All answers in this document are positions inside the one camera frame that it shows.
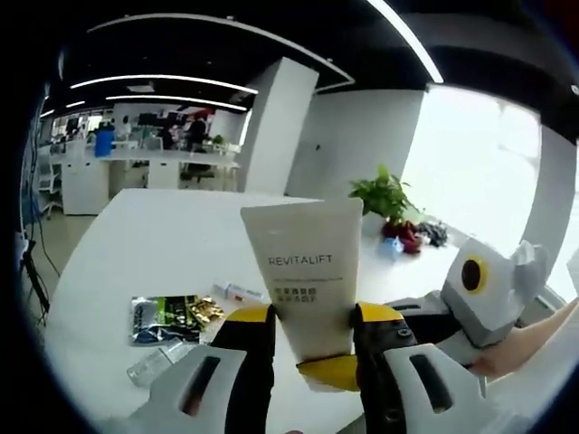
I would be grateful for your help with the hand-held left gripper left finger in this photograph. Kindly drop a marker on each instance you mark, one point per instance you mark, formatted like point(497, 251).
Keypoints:
point(244, 361)

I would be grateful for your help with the person's right hand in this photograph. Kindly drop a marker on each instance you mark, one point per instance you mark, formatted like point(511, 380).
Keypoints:
point(490, 361)

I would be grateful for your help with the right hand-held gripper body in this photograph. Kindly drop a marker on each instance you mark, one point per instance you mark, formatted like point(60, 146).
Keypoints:
point(488, 312)

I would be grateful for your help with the white office chair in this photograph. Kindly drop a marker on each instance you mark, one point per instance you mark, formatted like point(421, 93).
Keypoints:
point(47, 181)

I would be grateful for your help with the dark grey cloth pile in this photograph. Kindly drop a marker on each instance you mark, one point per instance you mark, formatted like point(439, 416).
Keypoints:
point(432, 233)

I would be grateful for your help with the blue bin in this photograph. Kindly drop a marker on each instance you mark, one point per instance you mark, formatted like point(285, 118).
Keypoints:
point(104, 142)

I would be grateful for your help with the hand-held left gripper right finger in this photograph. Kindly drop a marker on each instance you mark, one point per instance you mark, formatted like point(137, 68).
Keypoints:
point(380, 384)

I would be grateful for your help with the potted green plant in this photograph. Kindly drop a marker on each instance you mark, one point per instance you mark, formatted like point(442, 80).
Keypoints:
point(384, 194)

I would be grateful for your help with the ceiling light strip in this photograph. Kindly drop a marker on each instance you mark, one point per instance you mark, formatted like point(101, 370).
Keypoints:
point(407, 40)
point(163, 80)
point(181, 100)

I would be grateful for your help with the blue plastic bag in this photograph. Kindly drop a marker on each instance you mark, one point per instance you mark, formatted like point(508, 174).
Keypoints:
point(392, 246)

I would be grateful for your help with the small white skincare tube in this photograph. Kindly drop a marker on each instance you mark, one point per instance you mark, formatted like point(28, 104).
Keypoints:
point(237, 292)

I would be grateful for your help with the red cloth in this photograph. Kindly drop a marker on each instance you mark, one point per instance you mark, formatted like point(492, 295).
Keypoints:
point(405, 235)

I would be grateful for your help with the gold skincare sachet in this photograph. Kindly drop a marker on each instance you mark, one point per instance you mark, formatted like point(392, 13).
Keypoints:
point(208, 308)

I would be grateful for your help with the large white skincare tube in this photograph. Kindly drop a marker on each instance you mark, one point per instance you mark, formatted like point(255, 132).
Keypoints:
point(307, 253)

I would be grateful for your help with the black tripod stand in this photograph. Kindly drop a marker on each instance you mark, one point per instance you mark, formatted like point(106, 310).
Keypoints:
point(38, 280)

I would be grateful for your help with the white office counter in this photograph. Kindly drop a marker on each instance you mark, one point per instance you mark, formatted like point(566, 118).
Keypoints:
point(135, 156)

